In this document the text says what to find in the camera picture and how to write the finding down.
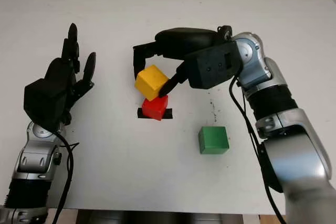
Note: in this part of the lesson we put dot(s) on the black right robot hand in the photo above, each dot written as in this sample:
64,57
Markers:
186,40

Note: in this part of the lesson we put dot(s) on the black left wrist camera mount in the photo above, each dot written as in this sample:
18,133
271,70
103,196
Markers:
44,100

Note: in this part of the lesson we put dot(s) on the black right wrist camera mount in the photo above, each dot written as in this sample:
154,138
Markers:
212,66

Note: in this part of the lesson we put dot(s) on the green wooden block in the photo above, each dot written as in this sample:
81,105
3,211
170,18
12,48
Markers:
213,140

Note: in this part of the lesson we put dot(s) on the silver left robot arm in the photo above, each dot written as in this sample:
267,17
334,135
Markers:
34,155

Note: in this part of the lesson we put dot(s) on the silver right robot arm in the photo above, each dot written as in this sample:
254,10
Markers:
288,119

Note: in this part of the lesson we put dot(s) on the dark robot torso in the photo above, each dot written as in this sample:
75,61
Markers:
157,217

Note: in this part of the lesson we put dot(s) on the black tape strip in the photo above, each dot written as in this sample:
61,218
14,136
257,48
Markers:
168,113

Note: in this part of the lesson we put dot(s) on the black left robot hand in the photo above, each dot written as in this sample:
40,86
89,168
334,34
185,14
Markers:
61,70

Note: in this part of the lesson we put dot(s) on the red wooden block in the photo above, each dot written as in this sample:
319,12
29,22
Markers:
155,108

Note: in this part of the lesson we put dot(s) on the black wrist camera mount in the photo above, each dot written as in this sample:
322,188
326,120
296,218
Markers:
212,66
44,100

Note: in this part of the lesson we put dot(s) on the yellow wooden block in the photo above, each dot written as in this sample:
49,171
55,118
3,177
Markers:
151,81

